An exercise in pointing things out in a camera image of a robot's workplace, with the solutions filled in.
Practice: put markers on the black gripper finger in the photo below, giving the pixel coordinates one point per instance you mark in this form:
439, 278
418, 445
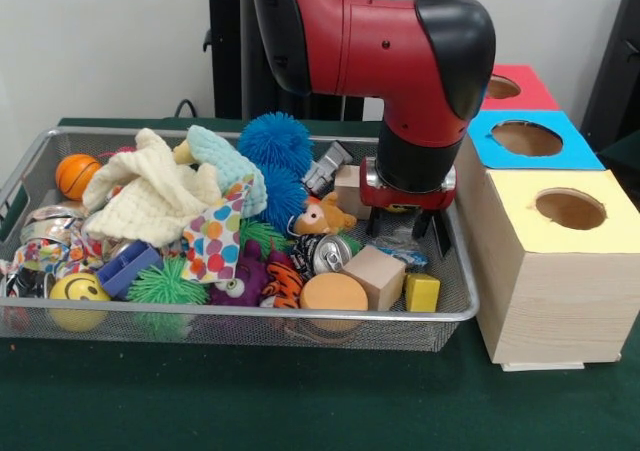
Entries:
374, 221
421, 224

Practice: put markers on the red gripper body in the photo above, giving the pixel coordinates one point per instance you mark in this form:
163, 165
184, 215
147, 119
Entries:
408, 199

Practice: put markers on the clear plastic packet blue label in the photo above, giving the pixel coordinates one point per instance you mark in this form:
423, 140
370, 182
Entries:
400, 249

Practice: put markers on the blue fuzzy toy with eyes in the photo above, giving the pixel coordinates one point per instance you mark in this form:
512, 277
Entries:
275, 143

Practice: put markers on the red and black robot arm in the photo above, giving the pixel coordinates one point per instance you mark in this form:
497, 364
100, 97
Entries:
400, 41

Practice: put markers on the wooden box with three holes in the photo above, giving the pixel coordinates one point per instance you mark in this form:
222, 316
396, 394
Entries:
550, 291

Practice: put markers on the clear mesh bin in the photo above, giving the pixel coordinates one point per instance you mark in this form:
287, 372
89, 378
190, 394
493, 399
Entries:
250, 327

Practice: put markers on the brown plush toy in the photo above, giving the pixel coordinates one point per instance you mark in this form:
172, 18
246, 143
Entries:
325, 219

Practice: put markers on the mint green knitted cloth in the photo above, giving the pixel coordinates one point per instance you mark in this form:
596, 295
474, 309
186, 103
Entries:
238, 166

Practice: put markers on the purple spiky ball with eyes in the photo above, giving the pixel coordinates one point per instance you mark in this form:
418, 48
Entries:
240, 286

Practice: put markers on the polka dot cloth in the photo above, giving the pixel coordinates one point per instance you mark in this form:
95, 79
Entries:
212, 243

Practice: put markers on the green spiky ball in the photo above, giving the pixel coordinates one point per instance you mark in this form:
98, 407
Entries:
165, 286

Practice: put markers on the cream knitted cloth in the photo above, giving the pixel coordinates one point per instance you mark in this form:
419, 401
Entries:
140, 206

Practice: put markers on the black chair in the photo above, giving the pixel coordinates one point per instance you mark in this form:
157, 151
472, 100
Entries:
620, 71

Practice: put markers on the small orange basketball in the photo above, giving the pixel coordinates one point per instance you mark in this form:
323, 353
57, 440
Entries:
78, 177

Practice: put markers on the yellow smiley ball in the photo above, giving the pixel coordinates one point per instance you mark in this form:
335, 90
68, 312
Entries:
78, 299

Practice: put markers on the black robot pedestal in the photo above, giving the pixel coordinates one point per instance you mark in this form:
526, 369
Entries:
225, 71

